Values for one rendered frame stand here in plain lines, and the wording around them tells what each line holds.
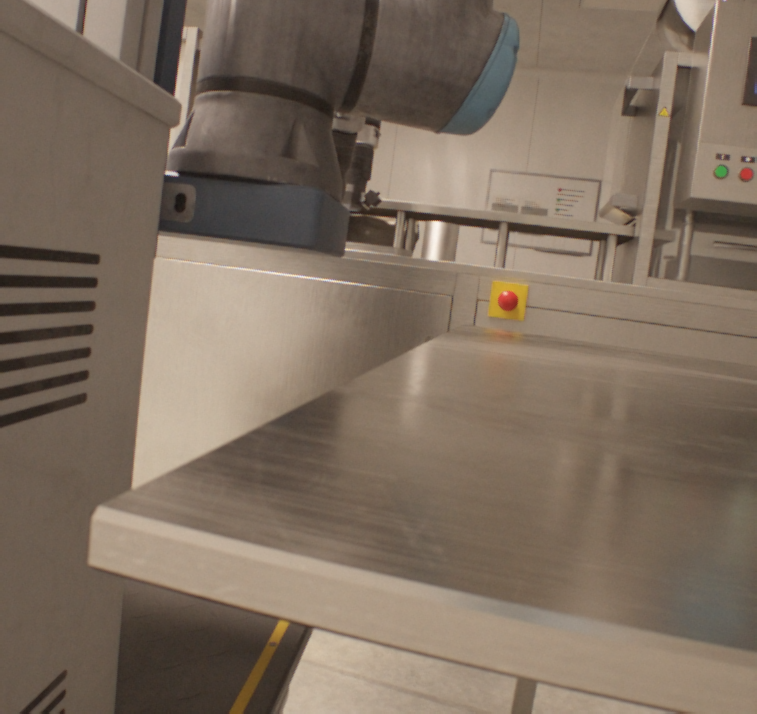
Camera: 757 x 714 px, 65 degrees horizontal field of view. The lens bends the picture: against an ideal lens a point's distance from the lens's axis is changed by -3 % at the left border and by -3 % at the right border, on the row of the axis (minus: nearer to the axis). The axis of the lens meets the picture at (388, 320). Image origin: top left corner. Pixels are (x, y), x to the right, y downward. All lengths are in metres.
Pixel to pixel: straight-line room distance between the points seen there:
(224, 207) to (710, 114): 1.04
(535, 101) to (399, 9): 4.93
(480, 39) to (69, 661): 0.66
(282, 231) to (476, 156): 4.93
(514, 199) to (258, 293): 4.17
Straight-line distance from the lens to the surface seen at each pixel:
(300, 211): 0.59
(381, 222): 1.85
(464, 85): 0.71
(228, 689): 0.71
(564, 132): 5.54
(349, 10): 0.68
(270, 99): 0.64
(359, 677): 1.30
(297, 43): 0.66
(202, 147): 0.63
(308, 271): 1.37
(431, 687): 1.31
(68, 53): 0.33
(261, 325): 1.41
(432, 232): 1.39
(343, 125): 1.16
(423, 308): 1.30
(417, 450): 0.16
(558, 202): 5.41
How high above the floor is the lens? 0.74
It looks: 4 degrees down
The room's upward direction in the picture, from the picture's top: 8 degrees clockwise
